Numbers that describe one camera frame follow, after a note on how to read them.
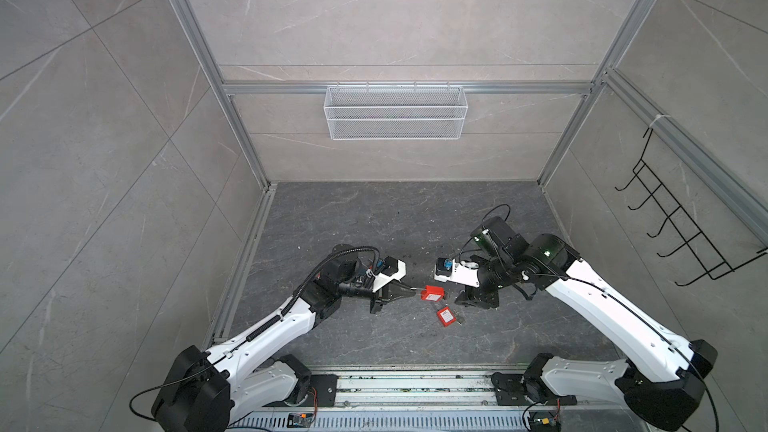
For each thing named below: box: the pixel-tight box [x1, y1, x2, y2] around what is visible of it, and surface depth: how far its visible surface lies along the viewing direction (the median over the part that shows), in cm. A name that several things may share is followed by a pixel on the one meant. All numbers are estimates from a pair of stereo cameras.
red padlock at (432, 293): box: [420, 285, 445, 302], surface depth 70 cm
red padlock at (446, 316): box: [436, 306, 457, 327], surface depth 86 cm
